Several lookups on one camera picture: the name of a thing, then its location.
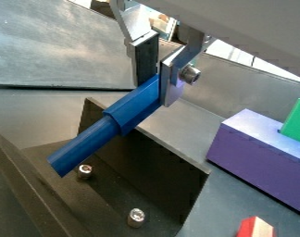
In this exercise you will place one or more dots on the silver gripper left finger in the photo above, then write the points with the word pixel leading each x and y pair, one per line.
pixel 141 38

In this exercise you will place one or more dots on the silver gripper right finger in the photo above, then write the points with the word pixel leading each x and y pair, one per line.
pixel 176 69

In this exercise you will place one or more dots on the blue peg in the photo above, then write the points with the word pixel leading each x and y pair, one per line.
pixel 121 118

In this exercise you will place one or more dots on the right green block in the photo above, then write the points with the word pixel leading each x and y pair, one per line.
pixel 291 127

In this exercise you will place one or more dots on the purple base block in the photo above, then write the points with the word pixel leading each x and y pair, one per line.
pixel 252 150

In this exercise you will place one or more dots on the red peg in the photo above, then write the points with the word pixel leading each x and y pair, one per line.
pixel 255 227

